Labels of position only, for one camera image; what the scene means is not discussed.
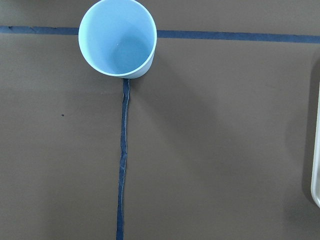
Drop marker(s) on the light blue cup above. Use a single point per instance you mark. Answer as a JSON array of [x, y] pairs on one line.
[[118, 38]]

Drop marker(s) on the cream rabbit tray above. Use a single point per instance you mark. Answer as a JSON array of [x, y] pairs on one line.
[[315, 176]]

